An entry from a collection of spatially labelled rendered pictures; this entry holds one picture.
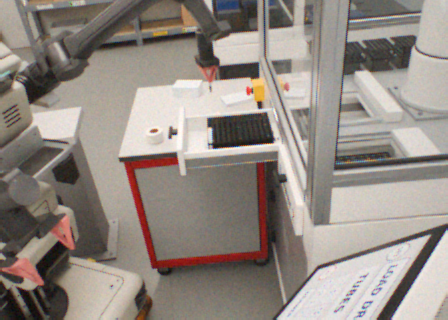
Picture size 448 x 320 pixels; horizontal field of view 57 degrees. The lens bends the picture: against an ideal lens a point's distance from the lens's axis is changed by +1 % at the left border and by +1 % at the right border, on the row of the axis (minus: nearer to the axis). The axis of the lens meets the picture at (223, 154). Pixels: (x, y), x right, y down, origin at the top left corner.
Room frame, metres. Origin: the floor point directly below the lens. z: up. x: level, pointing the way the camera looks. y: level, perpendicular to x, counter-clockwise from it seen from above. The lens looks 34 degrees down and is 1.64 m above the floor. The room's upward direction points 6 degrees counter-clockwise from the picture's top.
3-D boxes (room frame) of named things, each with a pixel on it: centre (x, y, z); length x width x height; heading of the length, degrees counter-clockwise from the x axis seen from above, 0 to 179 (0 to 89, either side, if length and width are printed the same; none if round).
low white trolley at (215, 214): (1.65, 0.12, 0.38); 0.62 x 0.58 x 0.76; 0
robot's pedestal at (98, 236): (1.65, 0.78, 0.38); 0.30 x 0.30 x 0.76; 6
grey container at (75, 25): (4.98, 1.67, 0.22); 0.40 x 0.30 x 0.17; 96
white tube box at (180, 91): (1.84, 0.14, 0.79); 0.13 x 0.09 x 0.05; 76
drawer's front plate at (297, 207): (0.92, -0.18, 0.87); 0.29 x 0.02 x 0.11; 0
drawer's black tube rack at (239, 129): (1.24, -0.06, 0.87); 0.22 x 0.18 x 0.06; 90
